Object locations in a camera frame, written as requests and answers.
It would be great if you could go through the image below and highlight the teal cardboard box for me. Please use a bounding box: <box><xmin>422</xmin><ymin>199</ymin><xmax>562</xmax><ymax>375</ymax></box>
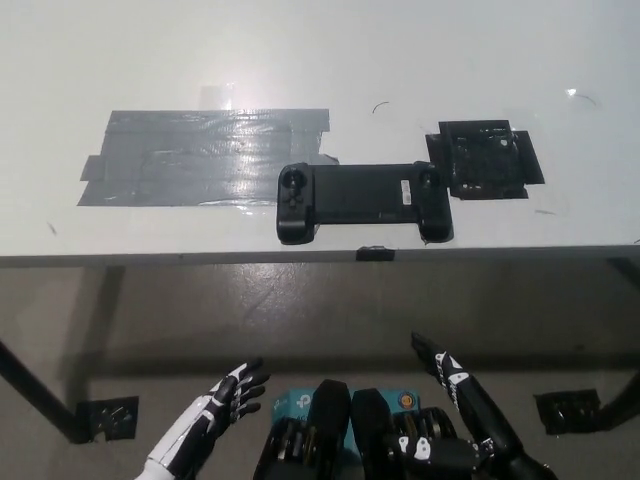
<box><xmin>272</xmin><ymin>384</ymin><xmax>421</xmax><ymax>457</ymax></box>

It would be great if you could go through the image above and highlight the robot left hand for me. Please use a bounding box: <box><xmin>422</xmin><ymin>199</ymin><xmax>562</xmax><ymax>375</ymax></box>
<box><xmin>143</xmin><ymin>356</ymin><xmax>272</xmax><ymax>477</ymax></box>

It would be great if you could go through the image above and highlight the black table leg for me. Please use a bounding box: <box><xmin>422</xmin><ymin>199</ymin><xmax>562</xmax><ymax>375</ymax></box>
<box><xmin>597</xmin><ymin>367</ymin><xmax>640</xmax><ymax>432</ymax></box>
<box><xmin>0</xmin><ymin>339</ymin><xmax>86</xmax><ymax>445</ymax></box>

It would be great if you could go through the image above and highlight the black tape square patch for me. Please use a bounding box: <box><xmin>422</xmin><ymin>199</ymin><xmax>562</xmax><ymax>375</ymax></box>
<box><xmin>424</xmin><ymin>119</ymin><xmax>546</xmax><ymax>201</ymax></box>

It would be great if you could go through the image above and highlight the grey duct tape patch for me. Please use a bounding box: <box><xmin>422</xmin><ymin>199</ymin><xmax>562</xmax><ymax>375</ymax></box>
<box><xmin>75</xmin><ymin>108</ymin><xmax>341</xmax><ymax>209</ymax></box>

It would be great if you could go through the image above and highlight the black game controller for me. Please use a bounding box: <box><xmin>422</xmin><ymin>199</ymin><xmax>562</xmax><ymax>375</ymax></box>
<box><xmin>276</xmin><ymin>160</ymin><xmax>455</xmax><ymax>246</ymax></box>

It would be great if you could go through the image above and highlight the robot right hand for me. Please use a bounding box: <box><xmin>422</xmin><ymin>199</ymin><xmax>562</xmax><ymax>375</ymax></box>
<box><xmin>387</xmin><ymin>332</ymin><xmax>527</xmax><ymax>475</ymax></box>

